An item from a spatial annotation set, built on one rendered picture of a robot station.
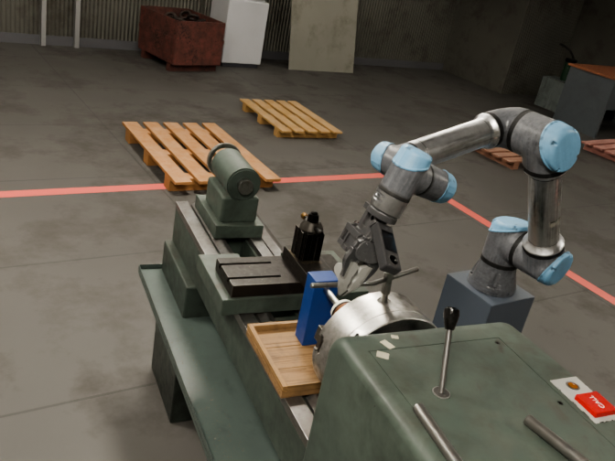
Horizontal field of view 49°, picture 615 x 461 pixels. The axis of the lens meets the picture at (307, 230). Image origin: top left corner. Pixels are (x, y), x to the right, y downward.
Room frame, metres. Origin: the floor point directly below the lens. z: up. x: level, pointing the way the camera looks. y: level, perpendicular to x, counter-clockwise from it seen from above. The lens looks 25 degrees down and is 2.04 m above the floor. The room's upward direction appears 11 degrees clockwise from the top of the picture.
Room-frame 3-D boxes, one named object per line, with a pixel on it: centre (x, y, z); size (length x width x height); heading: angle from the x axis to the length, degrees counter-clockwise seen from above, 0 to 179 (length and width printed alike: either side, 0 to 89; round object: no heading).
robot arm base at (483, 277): (1.92, -0.61, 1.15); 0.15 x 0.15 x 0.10
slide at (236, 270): (2.00, 0.05, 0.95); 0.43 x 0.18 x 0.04; 118
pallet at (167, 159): (5.38, 1.05, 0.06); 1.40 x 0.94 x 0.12; 37
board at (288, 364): (1.68, -0.11, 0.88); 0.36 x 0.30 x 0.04; 118
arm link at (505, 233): (1.92, -0.61, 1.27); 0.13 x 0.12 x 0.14; 41
